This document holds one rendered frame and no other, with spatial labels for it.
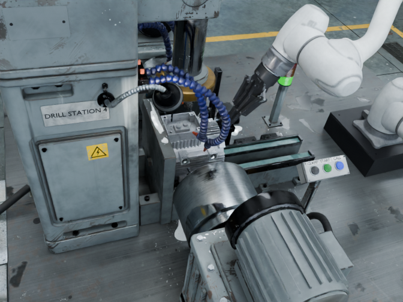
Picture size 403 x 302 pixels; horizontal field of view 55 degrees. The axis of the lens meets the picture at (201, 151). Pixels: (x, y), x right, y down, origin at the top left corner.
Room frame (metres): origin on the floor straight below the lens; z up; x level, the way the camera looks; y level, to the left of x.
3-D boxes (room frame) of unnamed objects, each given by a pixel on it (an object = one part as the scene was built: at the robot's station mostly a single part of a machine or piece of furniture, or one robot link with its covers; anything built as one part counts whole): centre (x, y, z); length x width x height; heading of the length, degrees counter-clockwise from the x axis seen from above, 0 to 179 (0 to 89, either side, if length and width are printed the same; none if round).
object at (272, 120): (1.50, -0.32, 1.01); 0.08 x 0.08 x 0.42; 25
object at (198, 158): (1.00, 0.04, 1.01); 0.20 x 0.19 x 0.19; 115
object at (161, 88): (0.69, 0.15, 1.46); 0.18 x 0.11 x 0.13; 115
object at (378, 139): (1.42, -0.77, 0.94); 0.22 x 0.18 x 0.06; 24
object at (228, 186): (0.68, -0.10, 1.04); 0.37 x 0.25 x 0.25; 25
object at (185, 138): (0.99, 0.08, 1.11); 0.12 x 0.11 x 0.07; 115
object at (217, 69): (1.18, -0.02, 1.12); 0.04 x 0.03 x 0.26; 115
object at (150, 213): (0.94, 0.18, 0.97); 0.30 x 0.11 x 0.34; 25
